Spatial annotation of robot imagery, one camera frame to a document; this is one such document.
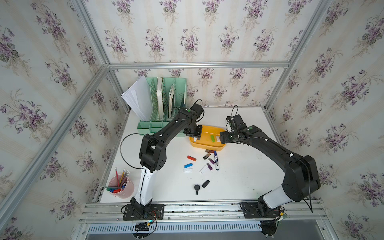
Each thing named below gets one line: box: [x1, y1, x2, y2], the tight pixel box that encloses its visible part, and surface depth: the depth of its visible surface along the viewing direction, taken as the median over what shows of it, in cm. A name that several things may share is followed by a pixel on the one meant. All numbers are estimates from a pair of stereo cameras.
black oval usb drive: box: [201, 179, 210, 188], surface depth 84 cm
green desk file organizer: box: [137, 77, 187, 137], surface depth 105 cm
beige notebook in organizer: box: [169, 84, 175, 118], surface depth 103 cm
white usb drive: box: [199, 165, 208, 175], surface depth 90 cm
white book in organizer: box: [156, 77, 164, 120], surface depth 100 cm
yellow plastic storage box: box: [189, 125, 226, 151], surface depth 103 cm
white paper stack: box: [121, 75, 153, 121], surface depth 100 cm
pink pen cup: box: [106, 174, 135, 199], surface depth 75 cm
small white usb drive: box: [183, 168, 194, 173], surface depth 88 cm
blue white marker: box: [214, 150, 220, 171], surface depth 92 cm
